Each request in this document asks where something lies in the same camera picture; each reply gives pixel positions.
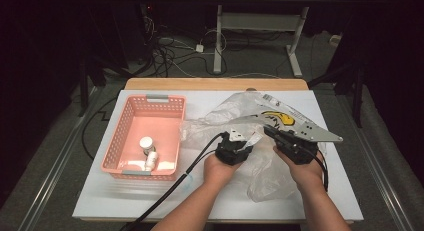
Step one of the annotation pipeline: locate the white board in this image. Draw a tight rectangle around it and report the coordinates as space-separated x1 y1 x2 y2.
72 89 364 223

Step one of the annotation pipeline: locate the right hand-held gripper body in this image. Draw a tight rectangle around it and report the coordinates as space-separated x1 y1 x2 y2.
273 122 344 166

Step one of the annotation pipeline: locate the black floor cable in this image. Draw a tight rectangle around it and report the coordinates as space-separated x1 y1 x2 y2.
81 96 118 161

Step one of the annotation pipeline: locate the person's left hand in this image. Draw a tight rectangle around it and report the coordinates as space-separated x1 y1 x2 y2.
202 152 243 189

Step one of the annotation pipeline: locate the metal floor rail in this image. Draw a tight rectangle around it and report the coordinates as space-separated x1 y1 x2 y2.
334 90 415 231
18 86 103 231

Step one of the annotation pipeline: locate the small white bottle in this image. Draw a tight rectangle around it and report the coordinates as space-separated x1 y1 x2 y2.
144 151 160 172

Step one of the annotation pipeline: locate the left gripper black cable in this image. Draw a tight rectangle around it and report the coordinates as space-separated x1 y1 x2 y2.
119 131 228 231

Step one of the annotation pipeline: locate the white-capped bottle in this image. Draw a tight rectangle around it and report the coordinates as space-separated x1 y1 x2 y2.
139 136 156 156

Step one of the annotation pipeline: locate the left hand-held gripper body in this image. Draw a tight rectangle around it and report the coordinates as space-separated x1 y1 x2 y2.
214 128 254 166

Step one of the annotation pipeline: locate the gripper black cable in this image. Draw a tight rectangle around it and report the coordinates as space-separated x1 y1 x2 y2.
308 146 330 193
119 131 228 231

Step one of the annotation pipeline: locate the clear smiley plastic bag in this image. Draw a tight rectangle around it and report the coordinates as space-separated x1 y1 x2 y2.
179 90 330 204

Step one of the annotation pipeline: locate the wooden table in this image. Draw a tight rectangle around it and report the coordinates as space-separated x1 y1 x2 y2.
79 77 355 225

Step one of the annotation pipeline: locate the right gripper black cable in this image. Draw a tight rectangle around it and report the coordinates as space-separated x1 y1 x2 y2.
308 146 330 193

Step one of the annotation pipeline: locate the small white box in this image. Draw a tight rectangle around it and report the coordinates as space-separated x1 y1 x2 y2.
329 33 344 48

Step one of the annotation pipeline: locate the person's right hand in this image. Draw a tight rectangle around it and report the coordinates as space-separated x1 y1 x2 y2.
273 145 327 195

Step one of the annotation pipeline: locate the white metal desk frame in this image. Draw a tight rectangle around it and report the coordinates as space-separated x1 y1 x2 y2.
199 0 355 79

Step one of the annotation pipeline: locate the pink plastic basket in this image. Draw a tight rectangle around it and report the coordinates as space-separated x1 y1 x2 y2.
100 94 187 182

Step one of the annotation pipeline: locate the black stand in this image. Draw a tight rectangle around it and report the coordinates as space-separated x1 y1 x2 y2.
308 55 366 129
77 52 108 118

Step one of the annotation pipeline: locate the tangle of floor cables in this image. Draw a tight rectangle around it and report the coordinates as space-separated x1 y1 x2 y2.
141 10 231 79

